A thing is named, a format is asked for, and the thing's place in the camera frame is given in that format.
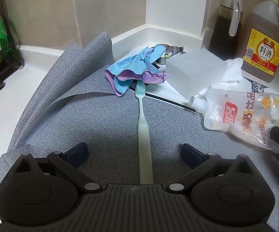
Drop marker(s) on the grey counter mat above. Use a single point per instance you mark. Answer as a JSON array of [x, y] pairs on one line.
[[75, 103]]

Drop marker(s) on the yellow label cooking wine jug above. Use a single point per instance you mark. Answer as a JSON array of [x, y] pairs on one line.
[[259, 43]]

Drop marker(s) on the white drink pouch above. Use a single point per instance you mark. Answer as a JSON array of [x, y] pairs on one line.
[[246, 115]]

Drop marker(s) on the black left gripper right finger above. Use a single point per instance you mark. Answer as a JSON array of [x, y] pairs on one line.
[[201, 166]]

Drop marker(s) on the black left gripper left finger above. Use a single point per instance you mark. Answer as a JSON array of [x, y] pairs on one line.
[[67, 164]]

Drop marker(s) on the white paper towel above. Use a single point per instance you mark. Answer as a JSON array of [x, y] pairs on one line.
[[232, 80]]

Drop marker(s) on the white foam block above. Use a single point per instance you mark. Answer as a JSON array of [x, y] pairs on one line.
[[192, 72]]

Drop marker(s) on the black metal spice rack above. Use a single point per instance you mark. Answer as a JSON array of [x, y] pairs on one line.
[[1, 36]]

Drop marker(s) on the dark soy sauce dispenser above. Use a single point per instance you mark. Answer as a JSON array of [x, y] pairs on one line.
[[226, 30]]

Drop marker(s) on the blue pink wrapper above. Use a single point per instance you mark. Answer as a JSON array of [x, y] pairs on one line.
[[138, 67]]

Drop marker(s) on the light green toothbrush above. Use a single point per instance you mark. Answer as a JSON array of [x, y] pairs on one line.
[[144, 148]]

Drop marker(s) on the patterned black white trivet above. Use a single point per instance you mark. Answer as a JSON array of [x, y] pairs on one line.
[[257, 87]]

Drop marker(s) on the metal cookie cutter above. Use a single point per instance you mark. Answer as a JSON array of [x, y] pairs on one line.
[[170, 51]]

